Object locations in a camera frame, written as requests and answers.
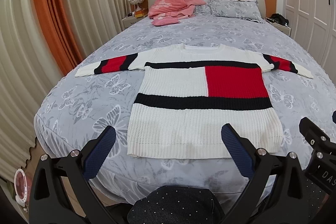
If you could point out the black sparkly trousers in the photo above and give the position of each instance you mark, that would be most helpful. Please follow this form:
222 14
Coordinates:
177 204

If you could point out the orange curtain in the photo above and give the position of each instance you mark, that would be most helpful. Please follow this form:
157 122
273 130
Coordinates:
58 34

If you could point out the white nightstand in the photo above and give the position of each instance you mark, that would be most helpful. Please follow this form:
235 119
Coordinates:
131 20
284 29

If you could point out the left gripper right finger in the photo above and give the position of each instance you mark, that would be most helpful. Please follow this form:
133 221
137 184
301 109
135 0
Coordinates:
275 192

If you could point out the white red black knit sweater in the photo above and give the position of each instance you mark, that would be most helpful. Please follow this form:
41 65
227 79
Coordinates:
189 93

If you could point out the left white nightstand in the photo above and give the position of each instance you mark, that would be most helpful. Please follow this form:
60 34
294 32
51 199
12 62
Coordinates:
131 20

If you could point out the grey floral pillow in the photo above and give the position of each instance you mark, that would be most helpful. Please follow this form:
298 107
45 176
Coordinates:
239 9

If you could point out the grey butterfly bed cover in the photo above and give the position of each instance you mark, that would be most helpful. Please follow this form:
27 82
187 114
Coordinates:
77 109

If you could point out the black item on nightstand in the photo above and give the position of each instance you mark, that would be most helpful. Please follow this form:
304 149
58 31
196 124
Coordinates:
279 19

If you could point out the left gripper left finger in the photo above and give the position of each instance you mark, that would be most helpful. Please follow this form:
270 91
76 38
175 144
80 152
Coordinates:
49 202

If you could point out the right white nightstand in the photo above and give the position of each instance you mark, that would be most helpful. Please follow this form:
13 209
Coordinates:
284 29

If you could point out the cream pleated curtain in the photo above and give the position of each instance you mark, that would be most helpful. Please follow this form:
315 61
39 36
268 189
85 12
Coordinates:
29 70

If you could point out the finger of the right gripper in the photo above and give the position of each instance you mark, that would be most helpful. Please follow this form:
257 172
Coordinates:
317 139

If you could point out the pink clothes pile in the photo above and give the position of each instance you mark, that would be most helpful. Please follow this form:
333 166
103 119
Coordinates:
167 12

